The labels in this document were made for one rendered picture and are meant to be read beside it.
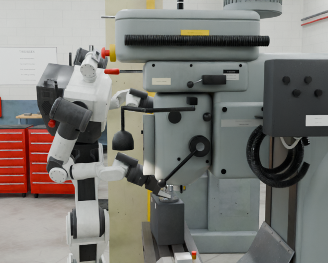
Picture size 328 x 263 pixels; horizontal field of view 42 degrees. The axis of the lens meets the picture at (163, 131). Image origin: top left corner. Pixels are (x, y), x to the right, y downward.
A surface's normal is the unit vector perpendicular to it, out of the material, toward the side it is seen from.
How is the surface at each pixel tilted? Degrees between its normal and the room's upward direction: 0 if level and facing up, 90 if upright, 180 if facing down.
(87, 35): 90
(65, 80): 33
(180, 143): 90
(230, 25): 90
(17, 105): 90
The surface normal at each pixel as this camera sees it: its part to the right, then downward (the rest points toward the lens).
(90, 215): 0.20, -0.39
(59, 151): -0.11, 0.52
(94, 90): 0.12, -0.77
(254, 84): 0.09, 0.12
